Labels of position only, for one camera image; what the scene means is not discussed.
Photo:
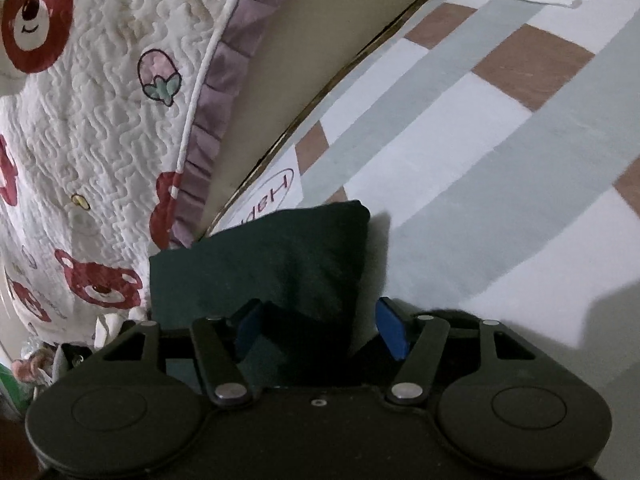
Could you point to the white bear print quilt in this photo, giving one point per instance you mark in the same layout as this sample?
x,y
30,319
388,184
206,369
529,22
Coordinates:
x,y
112,116

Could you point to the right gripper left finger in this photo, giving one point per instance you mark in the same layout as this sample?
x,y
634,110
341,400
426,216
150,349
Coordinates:
x,y
133,367

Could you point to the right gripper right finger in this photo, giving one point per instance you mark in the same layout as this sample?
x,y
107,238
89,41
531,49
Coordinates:
x,y
453,358

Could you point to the grey bunny plush toy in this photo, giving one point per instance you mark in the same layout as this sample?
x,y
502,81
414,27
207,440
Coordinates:
x,y
42,364

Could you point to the dark denim jeans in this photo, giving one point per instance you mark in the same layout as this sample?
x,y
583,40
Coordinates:
x,y
287,285

